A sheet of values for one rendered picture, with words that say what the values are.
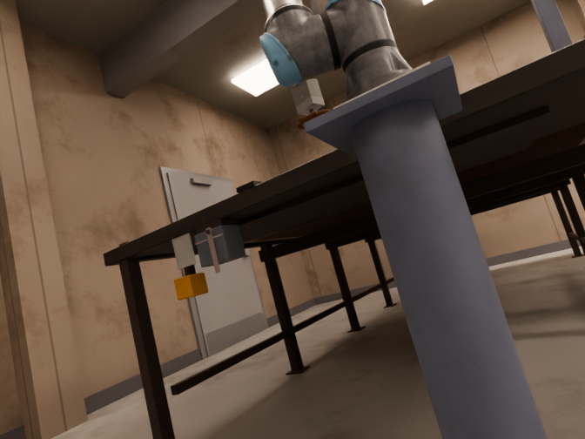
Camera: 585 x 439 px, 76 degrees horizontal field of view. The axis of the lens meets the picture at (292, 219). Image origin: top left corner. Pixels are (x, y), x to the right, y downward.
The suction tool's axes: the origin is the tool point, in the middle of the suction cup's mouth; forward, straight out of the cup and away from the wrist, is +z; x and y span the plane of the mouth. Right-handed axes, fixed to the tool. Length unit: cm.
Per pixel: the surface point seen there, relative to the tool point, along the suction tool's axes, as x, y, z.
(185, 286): 40, 47, 45
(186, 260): 38, 48, 36
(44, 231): 54, 231, -26
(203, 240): 36, 34, 32
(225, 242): 33, 25, 35
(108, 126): -22, 283, -141
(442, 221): 38, -54, 49
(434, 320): 41, -48, 65
